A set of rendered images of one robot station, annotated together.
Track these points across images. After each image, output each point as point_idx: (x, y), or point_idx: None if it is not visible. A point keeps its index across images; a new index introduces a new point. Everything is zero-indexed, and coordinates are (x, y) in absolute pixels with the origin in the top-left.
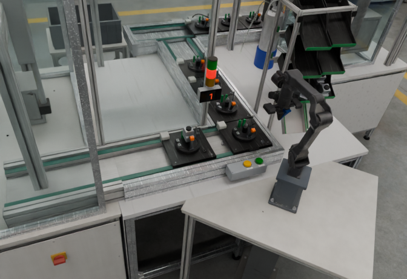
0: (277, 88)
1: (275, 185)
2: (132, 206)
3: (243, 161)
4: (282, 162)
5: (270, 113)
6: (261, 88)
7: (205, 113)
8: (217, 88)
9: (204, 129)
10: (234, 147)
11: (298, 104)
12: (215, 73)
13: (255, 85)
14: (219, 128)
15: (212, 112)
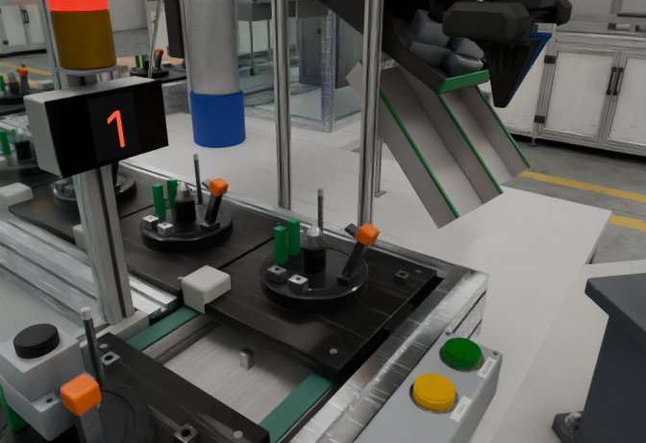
0: (365, 66)
1: (569, 431)
2: None
3: (409, 391)
4: (610, 297)
5: (517, 29)
6: (285, 117)
7: (114, 251)
8: (135, 82)
9: (133, 333)
10: (323, 347)
11: None
12: None
13: (231, 177)
14: (205, 299)
15: (143, 258)
